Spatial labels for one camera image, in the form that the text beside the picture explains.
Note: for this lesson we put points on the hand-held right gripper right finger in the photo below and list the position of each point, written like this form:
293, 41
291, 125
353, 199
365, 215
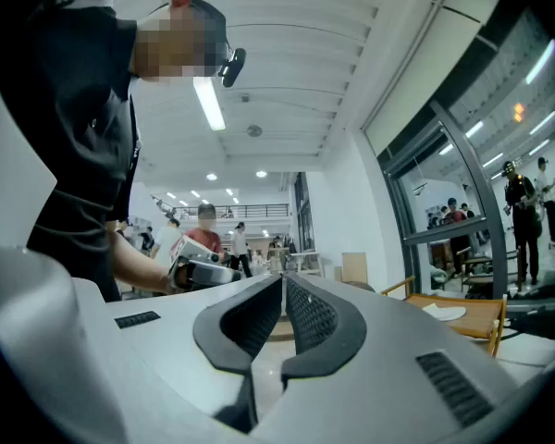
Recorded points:
324, 322

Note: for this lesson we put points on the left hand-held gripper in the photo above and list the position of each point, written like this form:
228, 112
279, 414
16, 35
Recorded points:
192, 252

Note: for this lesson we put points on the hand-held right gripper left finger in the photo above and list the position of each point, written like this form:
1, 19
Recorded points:
240, 322

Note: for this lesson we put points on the white slipper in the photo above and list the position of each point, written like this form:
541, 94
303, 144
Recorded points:
444, 312

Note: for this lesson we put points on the person's left forearm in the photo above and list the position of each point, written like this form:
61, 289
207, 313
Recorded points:
134, 266

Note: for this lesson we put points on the brown cardboard sheet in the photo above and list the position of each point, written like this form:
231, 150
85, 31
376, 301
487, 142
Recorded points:
354, 267

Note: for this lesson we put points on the metal balcony railing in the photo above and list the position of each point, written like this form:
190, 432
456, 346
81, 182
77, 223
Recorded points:
240, 210

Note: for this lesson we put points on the wooden shelf table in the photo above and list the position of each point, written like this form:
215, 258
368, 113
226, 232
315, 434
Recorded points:
472, 317

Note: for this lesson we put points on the round ceiling vent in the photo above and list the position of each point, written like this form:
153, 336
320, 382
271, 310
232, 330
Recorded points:
254, 131

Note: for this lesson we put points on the wooden chair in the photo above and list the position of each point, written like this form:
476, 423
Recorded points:
474, 266

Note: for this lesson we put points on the long ceiling light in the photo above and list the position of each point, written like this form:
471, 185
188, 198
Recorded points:
209, 104

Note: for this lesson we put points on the person's black clothing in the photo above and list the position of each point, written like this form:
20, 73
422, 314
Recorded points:
78, 123

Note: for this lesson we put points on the dark metal window frame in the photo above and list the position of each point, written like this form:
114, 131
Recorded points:
476, 192

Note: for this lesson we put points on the black head camera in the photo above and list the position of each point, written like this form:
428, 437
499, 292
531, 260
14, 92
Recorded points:
233, 65

